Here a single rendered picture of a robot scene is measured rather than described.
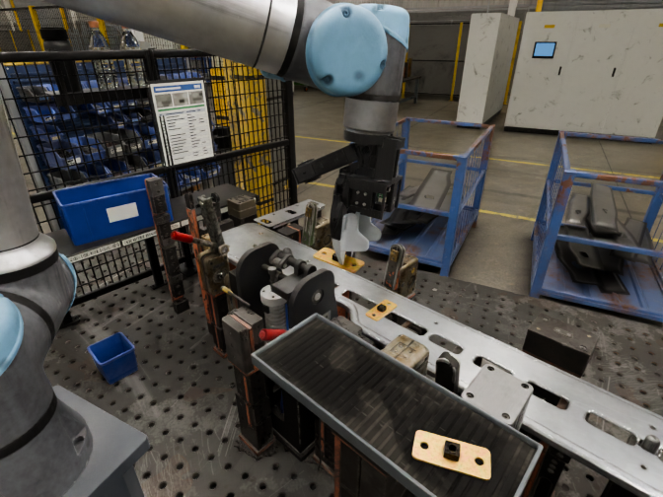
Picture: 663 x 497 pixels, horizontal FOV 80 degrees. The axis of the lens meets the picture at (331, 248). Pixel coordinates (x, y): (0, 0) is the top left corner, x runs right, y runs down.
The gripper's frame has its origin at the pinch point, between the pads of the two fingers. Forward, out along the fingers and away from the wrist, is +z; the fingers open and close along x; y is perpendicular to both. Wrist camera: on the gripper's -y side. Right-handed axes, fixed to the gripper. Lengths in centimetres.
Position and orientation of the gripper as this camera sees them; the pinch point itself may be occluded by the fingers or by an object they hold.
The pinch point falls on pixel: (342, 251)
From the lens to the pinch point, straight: 65.9
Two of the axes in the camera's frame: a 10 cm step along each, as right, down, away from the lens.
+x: 4.7, -3.4, 8.2
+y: 8.8, 2.6, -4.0
